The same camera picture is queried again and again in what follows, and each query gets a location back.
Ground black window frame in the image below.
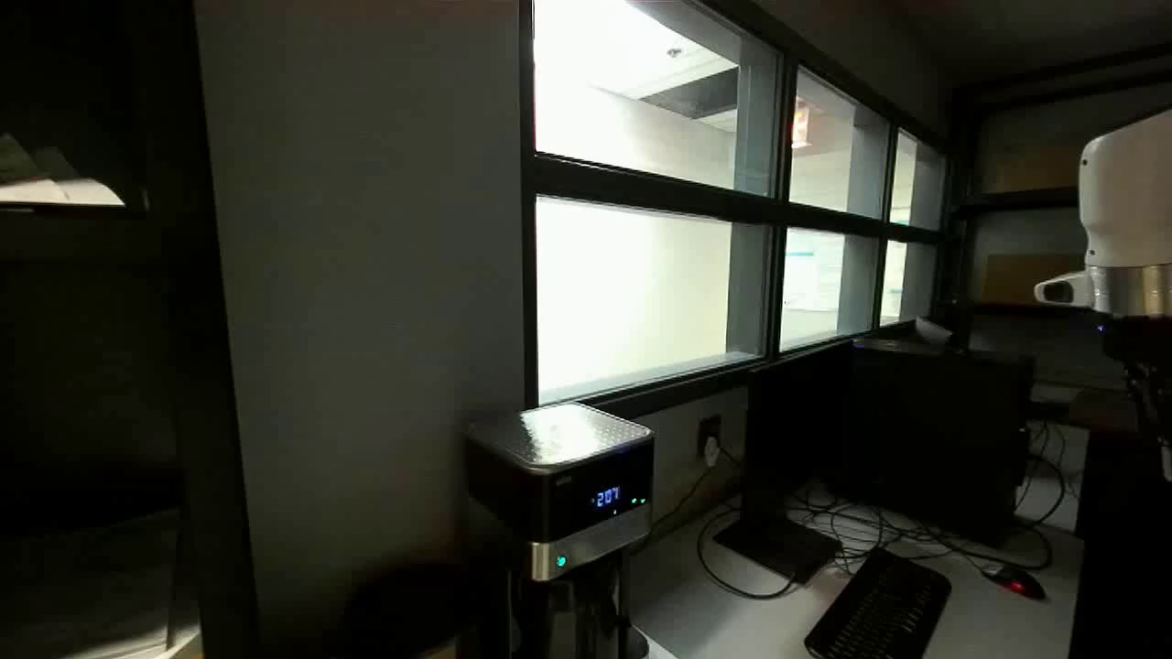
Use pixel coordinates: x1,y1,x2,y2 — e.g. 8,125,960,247
516,0,957,412

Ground white papers on shelf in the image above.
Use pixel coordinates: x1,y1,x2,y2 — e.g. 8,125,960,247
0,126,127,211

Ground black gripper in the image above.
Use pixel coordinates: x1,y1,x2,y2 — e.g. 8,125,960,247
1100,309,1172,412

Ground black keyboard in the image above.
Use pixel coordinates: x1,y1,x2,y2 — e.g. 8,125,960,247
797,546,957,659

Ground black mouse with red light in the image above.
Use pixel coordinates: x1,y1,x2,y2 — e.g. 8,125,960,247
993,561,1052,605

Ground dark wall shelf with boxes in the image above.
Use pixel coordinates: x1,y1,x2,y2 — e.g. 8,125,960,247
948,47,1172,360

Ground dark shelving unit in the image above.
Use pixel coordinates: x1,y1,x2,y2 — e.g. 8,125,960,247
0,0,233,659

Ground black computer monitor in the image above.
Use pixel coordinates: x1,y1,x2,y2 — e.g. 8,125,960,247
711,338,859,585

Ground black silver coffee maker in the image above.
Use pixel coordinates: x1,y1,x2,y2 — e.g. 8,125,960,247
461,400,659,659

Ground wall power outlet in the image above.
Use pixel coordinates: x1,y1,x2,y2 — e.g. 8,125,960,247
697,408,727,468

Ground black cable on desk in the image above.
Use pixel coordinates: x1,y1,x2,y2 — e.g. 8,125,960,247
692,486,800,605

